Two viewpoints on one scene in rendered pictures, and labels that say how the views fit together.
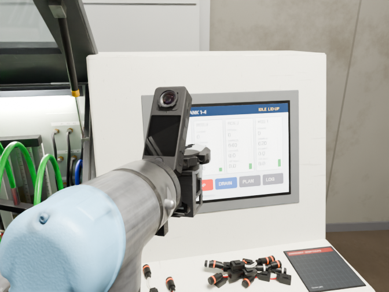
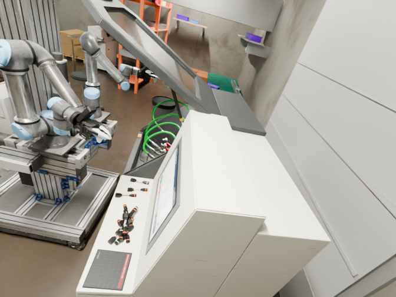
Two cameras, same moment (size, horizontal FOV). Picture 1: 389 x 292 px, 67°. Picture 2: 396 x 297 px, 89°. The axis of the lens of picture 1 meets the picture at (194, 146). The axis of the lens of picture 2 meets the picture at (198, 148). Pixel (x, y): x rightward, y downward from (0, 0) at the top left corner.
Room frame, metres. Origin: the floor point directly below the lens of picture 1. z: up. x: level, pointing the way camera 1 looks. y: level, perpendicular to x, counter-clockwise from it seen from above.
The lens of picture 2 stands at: (0.89, -0.78, 1.99)
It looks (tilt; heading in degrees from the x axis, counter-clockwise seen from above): 32 degrees down; 89
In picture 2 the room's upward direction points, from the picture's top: 16 degrees clockwise
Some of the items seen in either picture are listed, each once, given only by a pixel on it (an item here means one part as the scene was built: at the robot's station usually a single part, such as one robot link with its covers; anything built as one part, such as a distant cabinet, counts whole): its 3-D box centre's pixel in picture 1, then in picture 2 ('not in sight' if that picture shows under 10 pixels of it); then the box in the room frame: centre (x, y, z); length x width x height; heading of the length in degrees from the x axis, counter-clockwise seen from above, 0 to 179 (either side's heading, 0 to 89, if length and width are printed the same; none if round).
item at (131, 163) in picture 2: not in sight; (134, 157); (0.41, 0.56, 0.87); 0.62 x 0.04 x 0.16; 101
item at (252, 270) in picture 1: (246, 268); (124, 222); (0.64, -0.14, 1.01); 0.23 x 0.11 x 0.06; 101
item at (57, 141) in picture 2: not in sight; (55, 136); (-0.05, 0.29, 1.09); 0.15 x 0.15 x 0.10
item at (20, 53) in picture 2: not in sight; (22, 95); (-0.09, 0.16, 1.41); 0.15 x 0.12 x 0.55; 74
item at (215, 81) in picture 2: not in sight; (220, 98); (1.15, 4.26, 0.42); 2.34 x 0.94 x 0.85; 93
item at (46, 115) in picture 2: not in sight; (51, 121); (-0.05, 0.28, 1.20); 0.13 x 0.12 x 0.14; 74
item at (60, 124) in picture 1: (72, 157); not in sight; (0.95, 0.42, 1.20); 0.13 x 0.03 x 0.31; 101
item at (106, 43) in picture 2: not in sight; (102, 48); (-2.50, 5.27, 0.55); 2.29 x 0.57 x 1.11; 93
